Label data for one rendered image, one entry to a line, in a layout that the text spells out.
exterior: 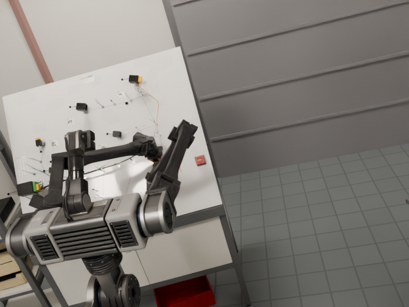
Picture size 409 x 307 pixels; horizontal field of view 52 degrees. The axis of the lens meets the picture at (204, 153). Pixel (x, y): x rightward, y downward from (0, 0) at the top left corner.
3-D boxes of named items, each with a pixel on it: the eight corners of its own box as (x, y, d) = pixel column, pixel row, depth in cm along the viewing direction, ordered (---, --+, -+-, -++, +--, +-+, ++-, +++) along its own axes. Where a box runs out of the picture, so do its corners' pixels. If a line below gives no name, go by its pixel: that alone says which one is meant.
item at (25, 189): (15, 190, 256) (2, 187, 242) (42, 183, 255) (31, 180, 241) (16, 201, 255) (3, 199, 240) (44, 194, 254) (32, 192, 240)
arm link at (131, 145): (71, 173, 201) (72, 153, 196) (66, 167, 205) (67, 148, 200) (148, 157, 227) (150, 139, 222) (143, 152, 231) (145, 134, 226)
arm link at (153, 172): (171, 131, 187) (193, 142, 189) (174, 122, 191) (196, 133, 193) (141, 181, 218) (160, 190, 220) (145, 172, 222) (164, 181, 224)
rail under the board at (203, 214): (225, 214, 246) (223, 205, 243) (34, 265, 250) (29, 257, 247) (224, 209, 251) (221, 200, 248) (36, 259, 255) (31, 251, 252)
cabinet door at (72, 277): (150, 284, 269) (129, 237, 252) (68, 306, 271) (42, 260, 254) (150, 282, 271) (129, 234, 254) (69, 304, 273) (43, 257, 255)
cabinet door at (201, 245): (232, 263, 267) (218, 213, 249) (150, 285, 268) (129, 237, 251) (232, 260, 269) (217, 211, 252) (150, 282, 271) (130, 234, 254)
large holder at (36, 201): (32, 190, 255) (20, 189, 241) (57, 201, 252) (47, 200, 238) (27, 201, 254) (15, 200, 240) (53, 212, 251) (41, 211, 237)
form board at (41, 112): (31, 256, 250) (29, 256, 248) (3, 97, 269) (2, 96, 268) (222, 204, 246) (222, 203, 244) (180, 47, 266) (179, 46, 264)
